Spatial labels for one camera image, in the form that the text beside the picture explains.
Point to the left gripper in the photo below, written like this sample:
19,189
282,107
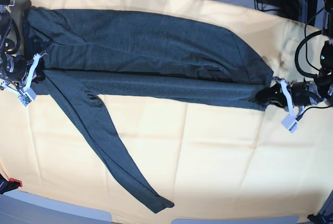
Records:
294,97

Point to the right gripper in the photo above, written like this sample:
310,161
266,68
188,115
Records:
17,75

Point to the dark grey long-sleeve T-shirt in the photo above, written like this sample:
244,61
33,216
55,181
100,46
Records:
87,53

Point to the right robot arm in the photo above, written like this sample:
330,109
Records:
10,35

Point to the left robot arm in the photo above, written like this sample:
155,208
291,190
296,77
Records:
324,74

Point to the yellow table cloth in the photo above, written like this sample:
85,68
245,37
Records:
211,162

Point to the red and black clamp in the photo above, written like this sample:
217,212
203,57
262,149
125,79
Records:
9,185

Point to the black clamp lower right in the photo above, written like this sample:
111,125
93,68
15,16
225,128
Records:
320,219

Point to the black table leg post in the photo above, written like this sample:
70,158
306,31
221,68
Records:
311,11

